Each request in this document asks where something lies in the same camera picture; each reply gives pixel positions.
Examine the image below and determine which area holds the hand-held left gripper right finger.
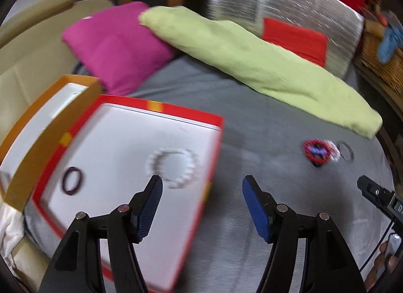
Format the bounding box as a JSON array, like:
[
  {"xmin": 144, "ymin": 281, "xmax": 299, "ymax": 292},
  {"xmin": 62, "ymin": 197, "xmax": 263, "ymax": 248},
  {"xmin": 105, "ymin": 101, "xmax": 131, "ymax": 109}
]
[{"xmin": 242, "ymin": 175, "xmax": 367, "ymax": 293}]

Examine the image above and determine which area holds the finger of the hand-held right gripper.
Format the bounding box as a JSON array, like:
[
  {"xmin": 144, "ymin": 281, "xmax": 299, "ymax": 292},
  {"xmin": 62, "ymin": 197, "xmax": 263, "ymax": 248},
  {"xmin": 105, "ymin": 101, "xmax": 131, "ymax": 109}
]
[{"xmin": 357, "ymin": 176, "xmax": 394, "ymax": 215}]

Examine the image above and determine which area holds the blue toy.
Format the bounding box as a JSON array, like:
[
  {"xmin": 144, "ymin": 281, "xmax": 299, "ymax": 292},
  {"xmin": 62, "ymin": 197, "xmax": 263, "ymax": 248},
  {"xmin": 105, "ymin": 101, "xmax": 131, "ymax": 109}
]
[{"xmin": 377, "ymin": 25, "xmax": 403, "ymax": 63}]

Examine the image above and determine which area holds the red bead bracelet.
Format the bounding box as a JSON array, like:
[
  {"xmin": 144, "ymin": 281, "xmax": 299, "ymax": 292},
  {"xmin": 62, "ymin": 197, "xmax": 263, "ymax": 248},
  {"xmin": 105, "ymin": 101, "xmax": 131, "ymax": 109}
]
[{"xmin": 303, "ymin": 139, "xmax": 334, "ymax": 167}]

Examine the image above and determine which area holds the beige leather headboard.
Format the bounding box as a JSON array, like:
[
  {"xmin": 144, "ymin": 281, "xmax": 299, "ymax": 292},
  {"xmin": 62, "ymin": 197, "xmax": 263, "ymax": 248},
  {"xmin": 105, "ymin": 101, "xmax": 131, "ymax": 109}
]
[{"xmin": 0, "ymin": 0, "xmax": 114, "ymax": 290}]

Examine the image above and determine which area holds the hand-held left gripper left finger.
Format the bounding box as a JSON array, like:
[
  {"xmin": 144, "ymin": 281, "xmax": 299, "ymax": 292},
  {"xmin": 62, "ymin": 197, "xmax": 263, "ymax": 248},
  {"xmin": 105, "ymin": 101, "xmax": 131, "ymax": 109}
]
[{"xmin": 38, "ymin": 175, "xmax": 164, "ymax": 293}]

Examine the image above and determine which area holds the dark purple bead bracelet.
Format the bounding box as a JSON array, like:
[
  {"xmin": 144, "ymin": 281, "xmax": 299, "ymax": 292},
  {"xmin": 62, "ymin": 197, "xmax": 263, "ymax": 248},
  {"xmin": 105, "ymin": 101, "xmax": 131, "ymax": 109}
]
[{"xmin": 61, "ymin": 167, "xmax": 85, "ymax": 196}]

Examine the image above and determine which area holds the silver ring bangle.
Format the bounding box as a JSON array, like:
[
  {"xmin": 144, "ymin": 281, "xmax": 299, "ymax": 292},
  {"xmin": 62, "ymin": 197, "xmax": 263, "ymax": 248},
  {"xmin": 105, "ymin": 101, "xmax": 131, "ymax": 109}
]
[{"xmin": 337, "ymin": 141, "xmax": 355, "ymax": 163}]

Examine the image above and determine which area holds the orange box lid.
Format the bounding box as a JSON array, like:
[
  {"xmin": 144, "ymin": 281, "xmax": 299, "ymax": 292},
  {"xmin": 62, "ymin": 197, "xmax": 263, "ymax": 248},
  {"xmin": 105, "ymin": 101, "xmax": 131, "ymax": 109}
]
[{"xmin": 0, "ymin": 75, "xmax": 103, "ymax": 212}]

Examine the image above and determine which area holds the light green folded quilt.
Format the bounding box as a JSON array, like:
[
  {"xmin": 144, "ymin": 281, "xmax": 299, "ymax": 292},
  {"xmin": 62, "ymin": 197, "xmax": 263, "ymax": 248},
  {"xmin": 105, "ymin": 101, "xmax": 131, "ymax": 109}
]
[{"xmin": 139, "ymin": 6, "xmax": 383, "ymax": 139}]

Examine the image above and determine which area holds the black cable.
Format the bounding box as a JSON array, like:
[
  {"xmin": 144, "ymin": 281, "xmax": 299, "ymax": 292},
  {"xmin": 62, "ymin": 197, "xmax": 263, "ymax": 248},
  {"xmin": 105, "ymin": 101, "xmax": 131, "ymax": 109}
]
[{"xmin": 358, "ymin": 220, "xmax": 395, "ymax": 272}]

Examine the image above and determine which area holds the white bead bracelet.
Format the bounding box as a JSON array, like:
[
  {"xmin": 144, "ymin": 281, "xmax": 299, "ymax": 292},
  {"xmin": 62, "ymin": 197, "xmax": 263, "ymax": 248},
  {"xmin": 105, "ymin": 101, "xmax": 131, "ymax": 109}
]
[{"xmin": 146, "ymin": 148, "xmax": 199, "ymax": 189}]

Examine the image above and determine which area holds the white cloth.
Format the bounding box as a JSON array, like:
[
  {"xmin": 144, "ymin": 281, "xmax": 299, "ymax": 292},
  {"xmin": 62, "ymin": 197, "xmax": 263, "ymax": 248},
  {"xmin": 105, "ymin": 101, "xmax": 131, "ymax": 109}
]
[{"xmin": 0, "ymin": 201, "xmax": 29, "ymax": 262}]

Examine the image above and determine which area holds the magenta pillow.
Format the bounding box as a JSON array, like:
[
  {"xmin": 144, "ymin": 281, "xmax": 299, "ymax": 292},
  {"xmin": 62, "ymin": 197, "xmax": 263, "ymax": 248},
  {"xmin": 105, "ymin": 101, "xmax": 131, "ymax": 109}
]
[{"xmin": 61, "ymin": 1, "xmax": 177, "ymax": 95}]

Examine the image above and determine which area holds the wicker basket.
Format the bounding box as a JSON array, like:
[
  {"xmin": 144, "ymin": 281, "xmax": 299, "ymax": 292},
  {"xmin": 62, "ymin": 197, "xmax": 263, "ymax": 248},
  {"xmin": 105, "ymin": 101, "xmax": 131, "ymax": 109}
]
[{"xmin": 356, "ymin": 28, "xmax": 403, "ymax": 98}]

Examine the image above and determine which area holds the red box with white inside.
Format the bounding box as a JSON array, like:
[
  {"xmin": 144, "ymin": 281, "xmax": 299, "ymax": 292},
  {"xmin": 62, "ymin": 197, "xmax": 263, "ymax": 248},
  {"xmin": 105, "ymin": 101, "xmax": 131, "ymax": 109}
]
[{"xmin": 31, "ymin": 94, "xmax": 225, "ymax": 292}]

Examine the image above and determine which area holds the clear pink bead bracelet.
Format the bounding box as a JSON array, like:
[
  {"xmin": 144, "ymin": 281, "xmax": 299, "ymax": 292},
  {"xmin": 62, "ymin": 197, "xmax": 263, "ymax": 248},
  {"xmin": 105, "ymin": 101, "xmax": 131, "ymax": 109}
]
[{"xmin": 327, "ymin": 145, "xmax": 343, "ymax": 163}]

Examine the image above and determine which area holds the person's right hand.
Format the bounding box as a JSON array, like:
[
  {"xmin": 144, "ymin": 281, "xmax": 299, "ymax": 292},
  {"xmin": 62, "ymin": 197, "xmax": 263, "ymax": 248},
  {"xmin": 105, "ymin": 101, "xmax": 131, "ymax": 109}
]
[{"xmin": 365, "ymin": 242, "xmax": 401, "ymax": 293}]

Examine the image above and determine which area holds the grey bed sheet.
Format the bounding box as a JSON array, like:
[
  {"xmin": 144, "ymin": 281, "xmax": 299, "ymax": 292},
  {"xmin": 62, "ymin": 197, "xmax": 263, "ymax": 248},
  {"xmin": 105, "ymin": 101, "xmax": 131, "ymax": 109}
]
[{"xmin": 23, "ymin": 53, "xmax": 397, "ymax": 293}]

